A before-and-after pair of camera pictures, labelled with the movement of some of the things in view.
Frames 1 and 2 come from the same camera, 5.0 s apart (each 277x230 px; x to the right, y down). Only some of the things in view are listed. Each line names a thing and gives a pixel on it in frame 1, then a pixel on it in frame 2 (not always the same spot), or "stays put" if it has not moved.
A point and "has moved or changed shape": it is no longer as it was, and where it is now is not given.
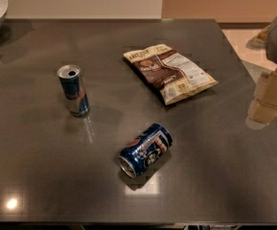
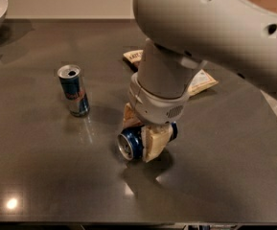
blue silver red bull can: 79,101 stays put
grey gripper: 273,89 to 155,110
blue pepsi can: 145,150 has moved or changed shape
